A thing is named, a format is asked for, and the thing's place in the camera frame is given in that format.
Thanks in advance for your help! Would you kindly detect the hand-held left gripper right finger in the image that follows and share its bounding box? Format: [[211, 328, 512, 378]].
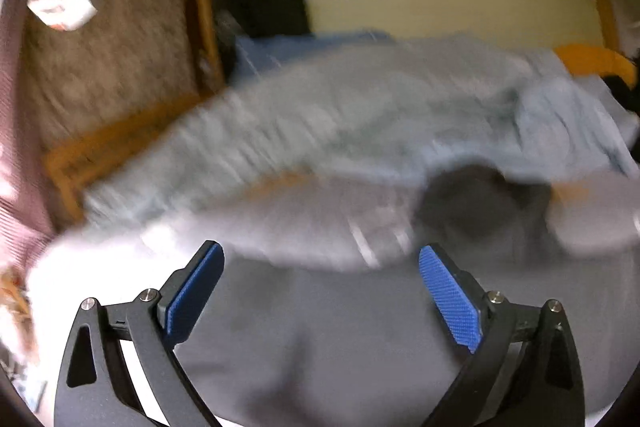
[[418, 244, 586, 427]]

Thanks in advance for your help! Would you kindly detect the brown patchwork curtain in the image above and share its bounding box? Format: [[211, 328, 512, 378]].
[[22, 0, 201, 148]]

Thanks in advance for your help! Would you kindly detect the light blue duvet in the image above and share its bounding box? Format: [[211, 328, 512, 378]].
[[82, 34, 640, 268]]

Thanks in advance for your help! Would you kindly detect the blue pillow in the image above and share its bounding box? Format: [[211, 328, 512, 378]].
[[235, 29, 396, 72]]

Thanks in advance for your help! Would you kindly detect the grey hooded jacket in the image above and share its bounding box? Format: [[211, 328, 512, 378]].
[[175, 164, 640, 427]]

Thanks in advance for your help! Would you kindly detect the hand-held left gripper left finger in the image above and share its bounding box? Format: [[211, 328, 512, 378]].
[[52, 239, 225, 427]]

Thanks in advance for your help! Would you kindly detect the wooden bunk bed frame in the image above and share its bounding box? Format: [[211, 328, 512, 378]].
[[37, 0, 621, 223]]

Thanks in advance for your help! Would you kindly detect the orange pillow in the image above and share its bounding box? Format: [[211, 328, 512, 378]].
[[552, 44, 638, 88]]

